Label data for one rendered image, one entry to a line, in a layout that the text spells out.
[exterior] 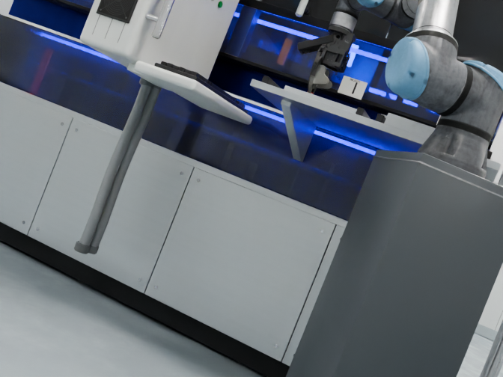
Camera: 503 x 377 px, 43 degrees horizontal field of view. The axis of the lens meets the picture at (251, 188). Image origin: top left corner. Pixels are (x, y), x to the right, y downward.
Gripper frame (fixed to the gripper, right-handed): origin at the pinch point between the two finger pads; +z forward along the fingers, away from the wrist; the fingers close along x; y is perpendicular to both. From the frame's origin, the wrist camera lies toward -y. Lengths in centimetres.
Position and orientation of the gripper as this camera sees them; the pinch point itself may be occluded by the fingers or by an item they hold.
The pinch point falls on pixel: (309, 90)
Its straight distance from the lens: 196.3
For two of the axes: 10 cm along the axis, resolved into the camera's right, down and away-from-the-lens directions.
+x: 3.2, 1.0, 9.4
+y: 8.7, 3.5, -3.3
